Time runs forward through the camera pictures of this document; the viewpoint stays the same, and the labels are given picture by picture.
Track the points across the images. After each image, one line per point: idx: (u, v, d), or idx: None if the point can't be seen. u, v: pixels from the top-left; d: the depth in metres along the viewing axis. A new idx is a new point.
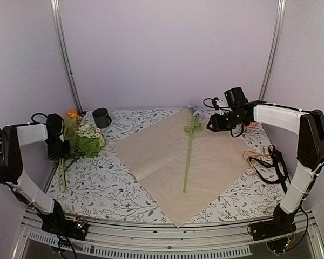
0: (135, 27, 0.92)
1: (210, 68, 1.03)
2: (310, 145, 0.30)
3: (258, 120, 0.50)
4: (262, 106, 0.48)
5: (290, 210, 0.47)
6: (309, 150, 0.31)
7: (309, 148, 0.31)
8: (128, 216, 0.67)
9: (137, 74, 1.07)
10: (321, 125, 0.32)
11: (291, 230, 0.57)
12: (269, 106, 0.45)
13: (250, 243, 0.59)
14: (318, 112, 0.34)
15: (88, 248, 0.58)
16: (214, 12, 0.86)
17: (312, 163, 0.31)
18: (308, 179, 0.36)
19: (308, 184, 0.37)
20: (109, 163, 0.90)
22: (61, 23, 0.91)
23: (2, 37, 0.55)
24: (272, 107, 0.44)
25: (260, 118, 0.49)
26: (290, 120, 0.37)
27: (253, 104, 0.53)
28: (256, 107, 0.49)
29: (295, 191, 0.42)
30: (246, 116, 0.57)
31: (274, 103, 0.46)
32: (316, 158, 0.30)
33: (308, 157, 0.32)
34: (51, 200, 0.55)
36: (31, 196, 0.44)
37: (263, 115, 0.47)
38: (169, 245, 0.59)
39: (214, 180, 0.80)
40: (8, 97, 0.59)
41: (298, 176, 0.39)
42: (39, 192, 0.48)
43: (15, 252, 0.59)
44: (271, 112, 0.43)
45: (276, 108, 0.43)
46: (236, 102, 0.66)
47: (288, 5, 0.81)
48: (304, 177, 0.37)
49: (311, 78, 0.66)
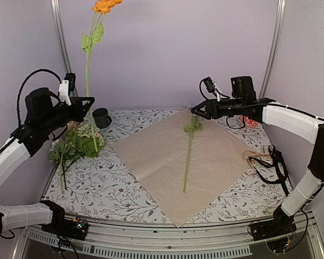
0: (135, 26, 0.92)
1: (211, 68, 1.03)
2: None
3: (267, 121, 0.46)
4: (272, 106, 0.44)
5: (291, 213, 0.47)
6: (322, 161, 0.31)
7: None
8: (128, 216, 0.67)
9: (137, 74, 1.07)
10: None
11: (291, 230, 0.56)
12: (283, 109, 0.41)
13: (250, 243, 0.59)
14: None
15: (88, 248, 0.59)
16: (214, 12, 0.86)
17: None
18: (314, 186, 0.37)
19: (315, 191, 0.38)
20: (109, 163, 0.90)
22: (61, 22, 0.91)
23: (2, 37, 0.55)
24: (286, 110, 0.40)
25: (269, 121, 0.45)
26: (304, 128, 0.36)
27: (263, 106, 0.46)
28: (267, 108, 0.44)
29: (296, 194, 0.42)
30: (254, 115, 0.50)
31: (286, 106, 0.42)
32: None
33: (322, 167, 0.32)
34: (49, 212, 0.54)
36: (23, 216, 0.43)
37: (272, 117, 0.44)
38: (169, 245, 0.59)
39: (214, 180, 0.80)
40: (8, 97, 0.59)
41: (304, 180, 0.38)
42: (32, 213, 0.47)
43: (15, 252, 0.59)
44: (284, 116, 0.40)
45: (290, 111, 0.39)
46: (244, 96, 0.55)
47: (288, 5, 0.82)
48: (310, 185, 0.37)
49: (311, 78, 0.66)
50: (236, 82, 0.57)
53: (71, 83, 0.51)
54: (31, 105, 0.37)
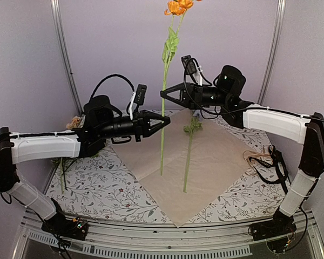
0: (135, 26, 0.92)
1: (211, 68, 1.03)
2: (315, 154, 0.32)
3: (249, 125, 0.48)
4: (252, 110, 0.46)
5: (289, 212, 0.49)
6: (312, 159, 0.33)
7: (314, 156, 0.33)
8: (128, 216, 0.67)
9: (137, 74, 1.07)
10: (323, 130, 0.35)
11: (291, 230, 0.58)
12: (264, 112, 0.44)
13: (250, 243, 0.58)
14: (318, 117, 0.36)
15: (88, 248, 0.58)
16: (214, 11, 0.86)
17: (317, 170, 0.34)
18: (310, 184, 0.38)
19: (309, 189, 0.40)
20: (109, 163, 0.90)
22: (61, 23, 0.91)
23: (2, 36, 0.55)
24: (268, 113, 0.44)
25: (251, 124, 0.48)
26: (292, 129, 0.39)
27: (243, 110, 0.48)
28: (248, 112, 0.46)
29: (294, 195, 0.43)
30: (234, 121, 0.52)
31: (267, 108, 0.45)
32: (322, 167, 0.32)
33: (311, 164, 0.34)
34: (52, 210, 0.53)
36: (32, 197, 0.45)
37: (256, 121, 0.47)
38: (169, 245, 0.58)
39: (214, 180, 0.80)
40: (8, 98, 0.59)
41: (297, 181, 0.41)
42: (39, 201, 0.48)
43: (15, 252, 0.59)
44: (268, 120, 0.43)
45: (272, 114, 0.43)
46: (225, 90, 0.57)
47: (288, 5, 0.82)
48: (307, 183, 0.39)
49: (311, 77, 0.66)
50: (227, 77, 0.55)
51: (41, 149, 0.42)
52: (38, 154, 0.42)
53: (139, 96, 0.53)
54: (89, 114, 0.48)
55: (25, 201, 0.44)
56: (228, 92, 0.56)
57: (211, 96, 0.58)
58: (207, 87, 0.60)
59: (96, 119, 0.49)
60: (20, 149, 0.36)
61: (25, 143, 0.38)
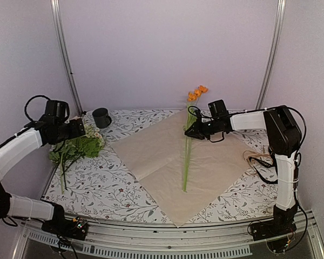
0: (135, 27, 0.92)
1: (211, 68, 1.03)
2: (278, 136, 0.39)
3: (236, 127, 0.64)
4: (236, 115, 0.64)
5: (287, 206, 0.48)
6: (278, 141, 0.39)
7: (279, 138, 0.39)
8: (128, 216, 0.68)
9: (137, 75, 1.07)
10: (285, 116, 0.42)
11: (291, 230, 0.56)
12: (243, 114, 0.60)
13: (250, 243, 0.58)
14: (282, 107, 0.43)
15: (88, 248, 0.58)
16: (214, 12, 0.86)
17: (284, 150, 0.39)
18: (288, 166, 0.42)
19: (292, 172, 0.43)
20: (109, 163, 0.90)
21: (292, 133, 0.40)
22: (61, 24, 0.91)
23: (1, 36, 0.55)
24: (244, 113, 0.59)
25: (237, 127, 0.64)
26: (256, 116, 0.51)
27: (229, 117, 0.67)
28: (232, 117, 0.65)
29: (283, 184, 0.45)
30: None
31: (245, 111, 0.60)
32: (288, 145, 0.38)
33: (277, 144, 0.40)
34: (48, 208, 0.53)
36: (27, 204, 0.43)
37: (238, 124, 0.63)
38: (169, 245, 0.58)
39: (214, 180, 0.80)
40: (8, 98, 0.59)
41: (280, 166, 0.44)
42: (36, 205, 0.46)
43: (15, 252, 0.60)
44: (243, 118, 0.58)
45: (246, 113, 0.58)
46: (217, 114, 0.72)
47: (288, 5, 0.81)
48: (285, 165, 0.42)
49: (311, 77, 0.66)
50: (211, 106, 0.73)
51: (14, 155, 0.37)
52: (12, 161, 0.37)
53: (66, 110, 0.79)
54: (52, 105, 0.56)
55: (25, 213, 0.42)
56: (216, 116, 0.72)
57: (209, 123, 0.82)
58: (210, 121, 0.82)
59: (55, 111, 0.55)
60: (1, 159, 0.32)
61: (0, 155, 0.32)
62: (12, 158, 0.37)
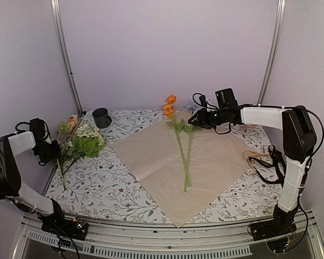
0: (135, 27, 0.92)
1: (210, 68, 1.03)
2: (295, 140, 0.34)
3: (245, 121, 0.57)
4: (248, 107, 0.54)
5: (289, 208, 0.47)
6: (294, 144, 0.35)
7: (294, 142, 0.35)
8: (128, 216, 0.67)
9: (137, 75, 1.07)
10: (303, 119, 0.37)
11: (291, 230, 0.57)
12: (255, 108, 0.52)
13: (250, 243, 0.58)
14: (300, 108, 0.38)
15: (88, 248, 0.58)
16: (213, 12, 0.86)
17: (298, 155, 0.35)
18: (298, 172, 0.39)
19: (301, 177, 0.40)
20: (109, 163, 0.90)
21: (310, 137, 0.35)
22: (61, 24, 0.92)
23: (1, 38, 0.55)
24: (258, 108, 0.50)
25: (247, 120, 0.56)
26: (271, 116, 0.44)
27: (241, 108, 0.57)
28: (243, 109, 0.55)
29: (289, 187, 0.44)
30: (234, 119, 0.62)
31: (259, 105, 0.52)
32: (303, 150, 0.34)
33: (292, 148, 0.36)
34: (50, 202, 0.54)
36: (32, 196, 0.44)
37: (249, 117, 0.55)
38: (169, 245, 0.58)
39: (214, 180, 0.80)
40: (9, 99, 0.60)
41: (290, 171, 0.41)
42: (39, 197, 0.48)
43: (15, 252, 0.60)
44: (257, 113, 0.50)
45: (261, 108, 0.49)
46: (225, 104, 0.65)
47: (288, 5, 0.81)
48: (295, 171, 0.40)
49: (312, 78, 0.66)
50: (219, 95, 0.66)
51: (21, 142, 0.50)
52: (18, 147, 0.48)
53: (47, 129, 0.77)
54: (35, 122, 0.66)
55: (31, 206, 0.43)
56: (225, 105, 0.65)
57: (215, 114, 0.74)
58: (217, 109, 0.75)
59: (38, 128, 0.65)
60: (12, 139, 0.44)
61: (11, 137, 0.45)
62: (18, 144, 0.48)
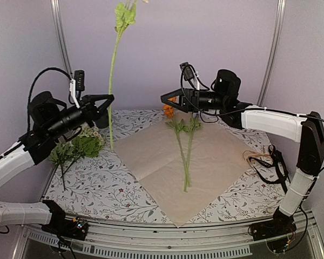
0: (135, 27, 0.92)
1: (209, 68, 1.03)
2: (312, 153, 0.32)
3: (248, 127, 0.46)
4: (250, 111, 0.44)
5: (290, 212, 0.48)
6: (310, 157, 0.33)
7: (310, 155, 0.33)
8: (128, 216, 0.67)
9: (137, 75, 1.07)
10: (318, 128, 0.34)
11: (291, 230, 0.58)
12: (260, 111, 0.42)
13: (250, 243, 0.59)
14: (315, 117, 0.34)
15: (88, 248, 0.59)
16: (213, 13, 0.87)
17: (314, 168, 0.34)
18: (308, 182, 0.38)
19: (309, 188, 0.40)
20: (109, 163, 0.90)
21: None
22: (61, 24, 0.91)
23: (1, 38, 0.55)
24: (264, 112, 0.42)
25: (249, 125, 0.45)
26: (285, 125, 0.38)
27: (240, 111, 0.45)
28: (245, 113, 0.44)
29: (294, 195, 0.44)
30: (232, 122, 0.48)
31: (265, 108, 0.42)
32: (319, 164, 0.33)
33: (307, 159, 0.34)
34: (46, 213, 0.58)
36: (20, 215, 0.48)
37: (252, 121, 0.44)
38: (169, 245, 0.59)
39: (214, 180, 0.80)
40: (9, 99, 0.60)
41: (298, 180, 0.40)
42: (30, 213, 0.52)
43: (15, 251, 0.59)
44: (264, 119, 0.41)
45: (268, 113, 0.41)
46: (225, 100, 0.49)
47: (287, 5, 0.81)
48: (305, 182, 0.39)
49: (311, 79, 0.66)
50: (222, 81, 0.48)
51: (5, 174, 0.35)
52: (8, 177, 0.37)
53: (79, 82, 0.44)
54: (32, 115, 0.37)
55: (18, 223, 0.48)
56: (225, 95, 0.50)
57: (209, 100, 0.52)
58: (205, 91, 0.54)
59: (40, 117, 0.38)
60: None
61: None
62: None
